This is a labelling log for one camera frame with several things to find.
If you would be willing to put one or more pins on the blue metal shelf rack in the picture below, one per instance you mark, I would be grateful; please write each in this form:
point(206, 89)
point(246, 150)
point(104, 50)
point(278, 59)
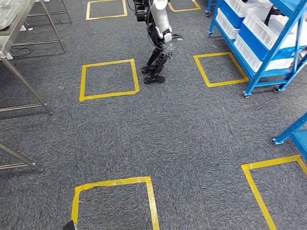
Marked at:
point(295, 133)

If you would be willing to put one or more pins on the yellow floor tape rectangle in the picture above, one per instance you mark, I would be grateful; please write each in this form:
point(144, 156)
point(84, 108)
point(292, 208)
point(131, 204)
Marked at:
point(150, 203)

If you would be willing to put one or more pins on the white and black humanoid robot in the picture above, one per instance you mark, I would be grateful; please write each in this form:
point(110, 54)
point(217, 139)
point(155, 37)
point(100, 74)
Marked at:
point(159, 22)

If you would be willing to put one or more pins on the white plastic crate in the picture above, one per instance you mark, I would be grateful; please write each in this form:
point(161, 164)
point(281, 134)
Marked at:
point(240, 7)
point(225, 27)
point(258, 30)
point(246, 57)

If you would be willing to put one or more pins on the blue wheeled rack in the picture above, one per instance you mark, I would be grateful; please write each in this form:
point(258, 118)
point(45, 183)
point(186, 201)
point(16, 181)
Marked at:
point(266, 60)

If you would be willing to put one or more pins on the steel table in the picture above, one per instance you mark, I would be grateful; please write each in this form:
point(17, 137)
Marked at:
point(23, 79)

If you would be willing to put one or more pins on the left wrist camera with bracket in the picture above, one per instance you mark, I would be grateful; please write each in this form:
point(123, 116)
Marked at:
point(69, 226)

